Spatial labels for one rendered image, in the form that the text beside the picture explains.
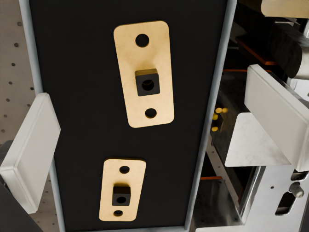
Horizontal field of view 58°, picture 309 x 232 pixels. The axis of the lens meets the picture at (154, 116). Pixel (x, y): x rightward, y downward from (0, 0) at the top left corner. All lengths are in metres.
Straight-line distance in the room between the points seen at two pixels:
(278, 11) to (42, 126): 0.25
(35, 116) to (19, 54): 0.57
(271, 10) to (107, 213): 0.26
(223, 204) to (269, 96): 0.42
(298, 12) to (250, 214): 0.43
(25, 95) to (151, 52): 0.60
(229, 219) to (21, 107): 0.56
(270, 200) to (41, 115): 0.53
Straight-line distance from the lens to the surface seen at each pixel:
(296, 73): 0.33
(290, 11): 0.33
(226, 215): 0.56
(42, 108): 0.17
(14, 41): 0.73
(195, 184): 0.28
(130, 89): 0.21
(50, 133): 0.18
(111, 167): 0.26
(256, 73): 0.18
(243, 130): 0.33
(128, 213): 0.31
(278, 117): 0.16
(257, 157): 0.37
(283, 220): 0.70
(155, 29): 0.20
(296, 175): 0.63
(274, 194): 0.62
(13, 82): 0.77
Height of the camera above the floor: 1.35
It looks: 57 degrees down
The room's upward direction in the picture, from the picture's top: 168 degrees clockwise
